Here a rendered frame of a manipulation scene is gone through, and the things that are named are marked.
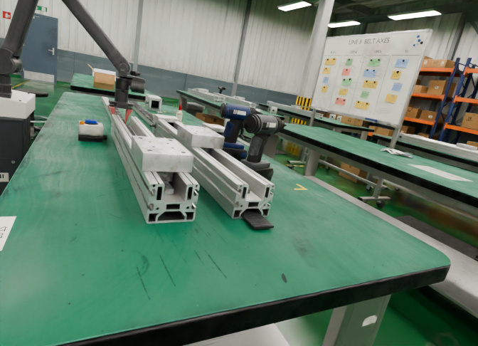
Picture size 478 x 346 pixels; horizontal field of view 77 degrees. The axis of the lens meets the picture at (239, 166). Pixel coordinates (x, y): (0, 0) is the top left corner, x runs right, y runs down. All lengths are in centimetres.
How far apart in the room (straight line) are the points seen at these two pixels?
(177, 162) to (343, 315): 53
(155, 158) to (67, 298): 31
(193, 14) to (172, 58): 185
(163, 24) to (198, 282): 1241
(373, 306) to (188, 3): 1267
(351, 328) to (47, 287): 67
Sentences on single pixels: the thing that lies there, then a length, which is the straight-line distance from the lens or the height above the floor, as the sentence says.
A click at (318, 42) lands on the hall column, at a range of 941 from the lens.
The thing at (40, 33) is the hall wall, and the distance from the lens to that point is 1242.
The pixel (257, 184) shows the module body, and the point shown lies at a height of 85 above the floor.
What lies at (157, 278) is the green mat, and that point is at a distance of 48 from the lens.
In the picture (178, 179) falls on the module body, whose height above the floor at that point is 85.
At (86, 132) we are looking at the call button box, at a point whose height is 81.
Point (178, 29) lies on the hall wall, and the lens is 1287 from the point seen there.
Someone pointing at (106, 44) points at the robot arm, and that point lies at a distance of 149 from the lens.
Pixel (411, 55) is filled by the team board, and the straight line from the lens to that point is 377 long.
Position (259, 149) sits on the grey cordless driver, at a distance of 95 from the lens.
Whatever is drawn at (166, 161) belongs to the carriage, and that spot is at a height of 89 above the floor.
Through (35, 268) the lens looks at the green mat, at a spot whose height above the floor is 78.
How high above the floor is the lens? 107
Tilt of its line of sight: 15 degrees down
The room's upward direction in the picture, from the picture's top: 11 degrees clockwise
